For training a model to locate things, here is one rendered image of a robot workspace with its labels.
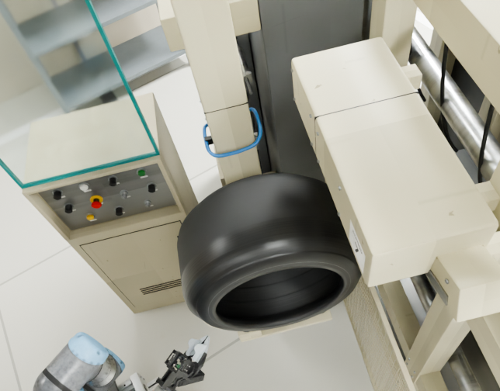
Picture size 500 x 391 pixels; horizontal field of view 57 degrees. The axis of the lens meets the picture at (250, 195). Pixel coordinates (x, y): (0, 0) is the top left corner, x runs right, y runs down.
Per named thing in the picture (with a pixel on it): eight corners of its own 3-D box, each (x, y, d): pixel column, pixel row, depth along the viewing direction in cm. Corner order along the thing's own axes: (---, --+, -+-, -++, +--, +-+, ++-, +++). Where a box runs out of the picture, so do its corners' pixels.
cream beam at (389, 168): (292, 99, 133) (288, 57, 121) (377, 78, 133) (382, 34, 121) (364, 290, 97) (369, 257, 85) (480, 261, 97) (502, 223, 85)
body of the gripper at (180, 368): (187, 358, 148) (164, 391, 145) (202, 367, 153) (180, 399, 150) (175, 347, 153) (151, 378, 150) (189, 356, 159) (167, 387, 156)
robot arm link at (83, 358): (78, 379, 175) (36, 368, 126) (106, 346, 181) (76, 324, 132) (102, 399, 173) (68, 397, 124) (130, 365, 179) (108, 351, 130)
